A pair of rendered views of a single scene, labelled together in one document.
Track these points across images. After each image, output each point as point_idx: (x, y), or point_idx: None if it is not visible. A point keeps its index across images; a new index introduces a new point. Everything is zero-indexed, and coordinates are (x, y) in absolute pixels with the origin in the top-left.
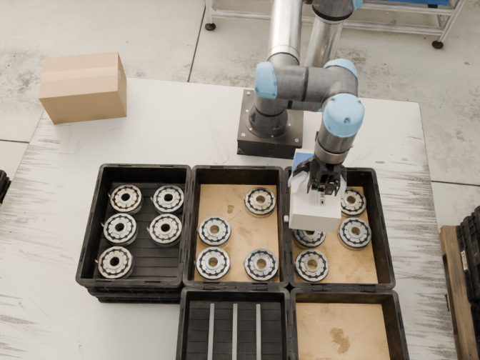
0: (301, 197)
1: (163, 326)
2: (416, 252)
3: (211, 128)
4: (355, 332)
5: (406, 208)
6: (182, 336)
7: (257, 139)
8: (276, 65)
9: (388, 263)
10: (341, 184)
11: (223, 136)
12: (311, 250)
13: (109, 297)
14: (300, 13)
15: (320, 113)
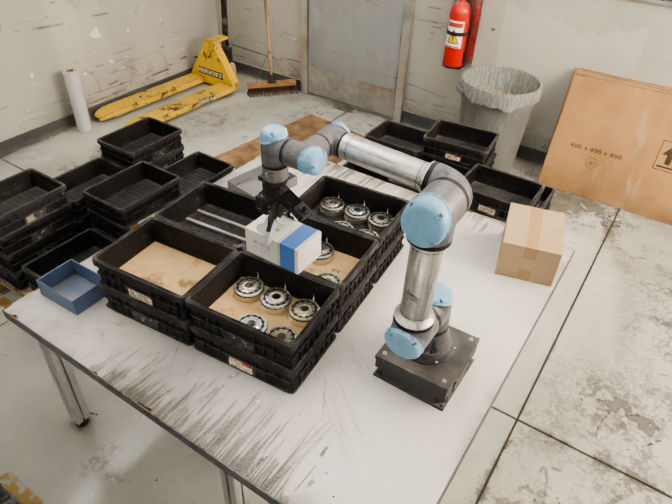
0: (278, 217)
1: None
2: (204, 413)
3: (452, 324)
4: (184, 293)
5: (251, 437)
6: (255, 199)
7: None
8: (336, 126)
9: (203, 306)
10: (265, 225)
11: None
12: (259, 290)
13: None
14: (392, 164)
15: (431, 431)
